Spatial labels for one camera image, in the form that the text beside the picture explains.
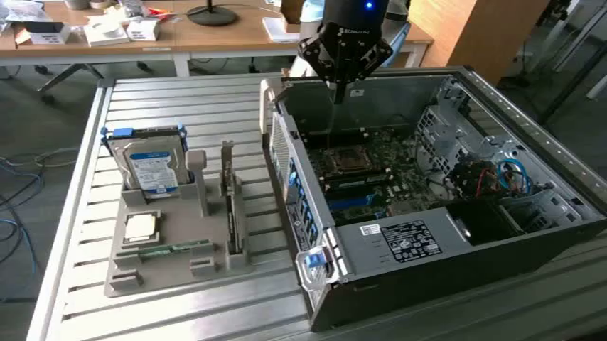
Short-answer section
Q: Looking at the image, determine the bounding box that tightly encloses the grey floor cable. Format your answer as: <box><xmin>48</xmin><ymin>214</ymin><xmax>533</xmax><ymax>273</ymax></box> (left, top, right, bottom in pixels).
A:
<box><xmin>0</xmin><ymin>147</ymin><xmax>80</xmax><ymax>168</ymax></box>

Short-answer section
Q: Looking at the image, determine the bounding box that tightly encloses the small white labelled box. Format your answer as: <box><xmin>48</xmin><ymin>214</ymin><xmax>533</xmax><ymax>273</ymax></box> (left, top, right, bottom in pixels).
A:
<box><xmin>126</xmin><ymin>19</ymin><xmax>161</xmax><ymax>42</ymax></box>

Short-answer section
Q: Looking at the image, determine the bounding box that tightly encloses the wooden cabinet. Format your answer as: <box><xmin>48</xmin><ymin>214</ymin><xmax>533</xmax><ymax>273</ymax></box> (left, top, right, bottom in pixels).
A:
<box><xmin>408</xmin><ymin>0</ymin><xmax>551</xmax><ymax>86</ymax></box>

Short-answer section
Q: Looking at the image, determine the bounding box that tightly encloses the red wire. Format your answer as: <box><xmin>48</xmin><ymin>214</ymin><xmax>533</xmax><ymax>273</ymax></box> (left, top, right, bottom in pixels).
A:
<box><xmin>477</xmin><ymin>166</ymin><xmax>492</xmax><ymax>197</ymax></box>

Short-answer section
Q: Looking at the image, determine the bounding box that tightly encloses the black lamp base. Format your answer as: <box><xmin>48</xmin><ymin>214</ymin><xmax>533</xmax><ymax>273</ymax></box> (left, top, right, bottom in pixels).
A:
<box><xmin>185</xmin><ymin>0</ymin><xmax>237</xmax><ymax>27</ymax></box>

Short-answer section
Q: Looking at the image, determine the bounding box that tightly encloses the hard disk in blue caddy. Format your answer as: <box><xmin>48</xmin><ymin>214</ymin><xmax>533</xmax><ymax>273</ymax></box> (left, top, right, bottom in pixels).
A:
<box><xmin>100</xmin><ymin>123</ymin><xmax>188</xmax><ymax>200</ymax></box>

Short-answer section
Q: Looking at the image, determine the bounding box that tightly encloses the silver CPU chip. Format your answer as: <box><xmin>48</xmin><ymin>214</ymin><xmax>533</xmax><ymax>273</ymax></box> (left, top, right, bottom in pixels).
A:
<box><xmin>122</xmin><ymin>214</ymin><xmax>158</xmax><ymax>242</ymax></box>

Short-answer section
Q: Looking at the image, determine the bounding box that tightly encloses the green motherboard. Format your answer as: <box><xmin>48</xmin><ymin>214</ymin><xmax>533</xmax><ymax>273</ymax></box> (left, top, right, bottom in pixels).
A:
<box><xmin>302</xmin><ymin>127</ymin><xmax>456</xmax><ymax>227</ymax></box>

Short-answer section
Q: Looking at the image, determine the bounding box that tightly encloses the blue case latch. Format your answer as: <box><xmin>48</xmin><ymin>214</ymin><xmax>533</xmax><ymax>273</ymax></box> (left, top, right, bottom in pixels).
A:
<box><xmin>302</xmin><ymin>250</ymin><xmax>326</xmax><ymax>268</ymax></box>

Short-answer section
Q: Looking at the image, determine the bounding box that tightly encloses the blue wire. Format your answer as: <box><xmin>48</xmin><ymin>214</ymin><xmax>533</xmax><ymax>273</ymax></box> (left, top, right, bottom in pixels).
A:
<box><xmin>496</xmin><ymin>158</ymin><xmax>535</xmax><ymax>197</ymax></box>

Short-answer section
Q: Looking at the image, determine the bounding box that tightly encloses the white paper stack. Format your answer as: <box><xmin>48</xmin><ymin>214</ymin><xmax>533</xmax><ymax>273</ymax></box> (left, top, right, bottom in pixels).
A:
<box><xmin>261</xmin><ymin>16</ymin><xmax>300</xmax><ymax>44</ymax></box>

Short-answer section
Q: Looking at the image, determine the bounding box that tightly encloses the white box with black lid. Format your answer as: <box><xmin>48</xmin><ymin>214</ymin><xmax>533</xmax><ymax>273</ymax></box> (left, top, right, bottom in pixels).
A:
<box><xmin>22</xmin><ymin>21</ymin><xmax>70</xmax><ymax>45</ymax></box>

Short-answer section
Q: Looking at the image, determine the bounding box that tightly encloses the open black PC case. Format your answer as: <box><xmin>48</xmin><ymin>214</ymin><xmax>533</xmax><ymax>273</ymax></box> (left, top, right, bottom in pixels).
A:
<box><xmin>258</xmin><ymin>65</ymin><xmax>607</xmax><ymax>333</ymax></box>

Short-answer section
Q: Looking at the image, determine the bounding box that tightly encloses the white box with tape roll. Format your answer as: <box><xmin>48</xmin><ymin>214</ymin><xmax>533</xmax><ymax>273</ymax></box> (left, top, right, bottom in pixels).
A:
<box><xmin>84</xmin><ymin>17</ymin><xmax>129</xmax><ymax>47</ymax></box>

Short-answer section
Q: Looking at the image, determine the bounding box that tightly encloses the grey power supply unit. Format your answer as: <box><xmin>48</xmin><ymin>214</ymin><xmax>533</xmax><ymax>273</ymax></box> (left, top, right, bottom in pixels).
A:
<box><xmin>333</xmin><ymin>207</ymin><xmax>468</xmax><ymax>276</ymax></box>

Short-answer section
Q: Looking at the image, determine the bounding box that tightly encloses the blue expansion slot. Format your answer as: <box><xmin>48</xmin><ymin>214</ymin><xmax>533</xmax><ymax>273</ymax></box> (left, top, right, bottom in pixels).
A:
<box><xmin>329</xmin><ymin>196</ymin><xmax>376</xmax><ymax>211</ymax></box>

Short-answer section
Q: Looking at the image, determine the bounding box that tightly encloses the grey printed parts rack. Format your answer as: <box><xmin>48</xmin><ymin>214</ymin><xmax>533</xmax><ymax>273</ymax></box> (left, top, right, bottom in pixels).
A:
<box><xmin>102</xmin><ymin>148</ymin><xmax>257</xmax><ymax>298</ymax></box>

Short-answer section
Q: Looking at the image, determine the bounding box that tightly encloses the graphics card with metal bracket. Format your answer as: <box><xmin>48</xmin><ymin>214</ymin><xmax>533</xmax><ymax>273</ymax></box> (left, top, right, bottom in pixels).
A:
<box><xmin>218</xmin><ymin>139</ymin><xmax>245</xmax><ymax>255</ymax></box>

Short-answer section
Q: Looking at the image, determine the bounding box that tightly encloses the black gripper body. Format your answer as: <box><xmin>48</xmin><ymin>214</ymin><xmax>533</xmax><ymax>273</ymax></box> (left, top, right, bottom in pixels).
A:
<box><xmin>322</xmin><ymin>0</ymin><xmax>388</xmax><ymax>82</ymax></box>

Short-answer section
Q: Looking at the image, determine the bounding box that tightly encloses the black plastic shroud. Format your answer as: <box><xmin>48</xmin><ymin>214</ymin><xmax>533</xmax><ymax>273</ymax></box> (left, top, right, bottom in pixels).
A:
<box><xmin>444</xmin><ymin>198</ymin><xmax>525</xmax><ymax>246</ymax></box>

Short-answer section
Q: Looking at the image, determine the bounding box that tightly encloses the brown cardboard box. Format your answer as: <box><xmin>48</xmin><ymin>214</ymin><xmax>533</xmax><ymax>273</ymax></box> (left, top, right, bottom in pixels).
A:
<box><xmin>280</xmin><ymin>0</ymin><xmax>304</xmax><ymax>24</ymax></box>

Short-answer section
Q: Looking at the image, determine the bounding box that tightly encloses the wooden desk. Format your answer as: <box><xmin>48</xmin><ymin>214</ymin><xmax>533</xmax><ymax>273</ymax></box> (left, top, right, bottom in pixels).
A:
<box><xmin>0</xmin><ymin>0</ymin><xmax>434</xmax><ymax>77</ymax></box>

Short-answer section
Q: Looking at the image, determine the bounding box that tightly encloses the green RAM stick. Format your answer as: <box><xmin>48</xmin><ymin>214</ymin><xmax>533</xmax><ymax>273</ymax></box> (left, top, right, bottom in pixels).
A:
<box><xmin>136</xmin><ymin>239</ymin><xmax>212</xmax><ymax>257</ymax></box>

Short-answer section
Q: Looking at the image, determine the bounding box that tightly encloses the blue floor cable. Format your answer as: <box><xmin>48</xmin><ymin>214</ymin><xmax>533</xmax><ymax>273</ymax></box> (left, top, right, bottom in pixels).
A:
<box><xmin>0</xmin><ymin>158</ymin><xmax>46</xmax><ymax>305</ymax></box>

